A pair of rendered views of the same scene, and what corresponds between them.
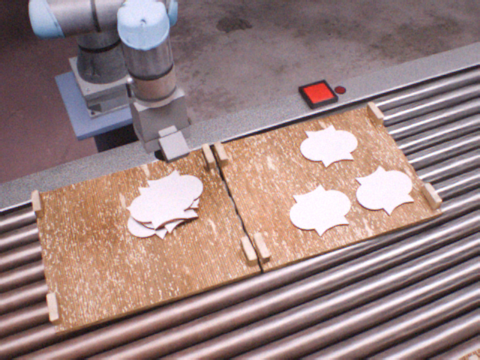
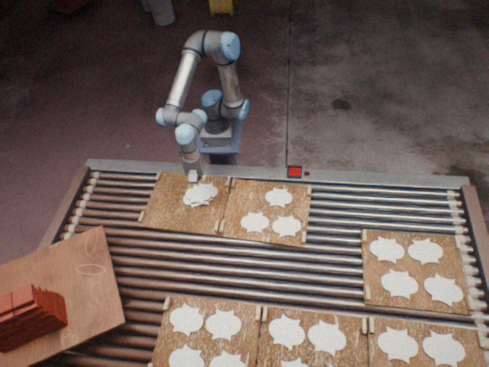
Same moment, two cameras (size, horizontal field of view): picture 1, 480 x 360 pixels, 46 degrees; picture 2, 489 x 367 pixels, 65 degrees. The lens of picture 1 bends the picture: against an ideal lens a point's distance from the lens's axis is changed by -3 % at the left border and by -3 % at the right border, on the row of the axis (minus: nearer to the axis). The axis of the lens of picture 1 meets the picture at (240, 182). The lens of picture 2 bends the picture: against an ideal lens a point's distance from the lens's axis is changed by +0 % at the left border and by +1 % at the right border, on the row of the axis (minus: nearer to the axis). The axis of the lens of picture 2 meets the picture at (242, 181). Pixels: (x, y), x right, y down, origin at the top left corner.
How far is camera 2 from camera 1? 94 cm
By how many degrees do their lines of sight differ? 22
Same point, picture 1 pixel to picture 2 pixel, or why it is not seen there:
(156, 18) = (185, 135)
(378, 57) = (416, 151)
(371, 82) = (325, 174)
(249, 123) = (257, 173)
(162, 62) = (188, 149)
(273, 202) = (240, 211)
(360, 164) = (286, 211)
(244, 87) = (325, 144)
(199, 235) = (205, 212)
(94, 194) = (180, 180)
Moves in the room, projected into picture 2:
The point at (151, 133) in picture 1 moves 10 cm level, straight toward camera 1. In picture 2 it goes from (187, 170) to (179, 187)
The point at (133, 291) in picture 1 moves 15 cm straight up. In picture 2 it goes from (171, 222) to (163, 206)
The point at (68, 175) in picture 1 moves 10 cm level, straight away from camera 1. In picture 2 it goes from (177, 168) to (180, 154)
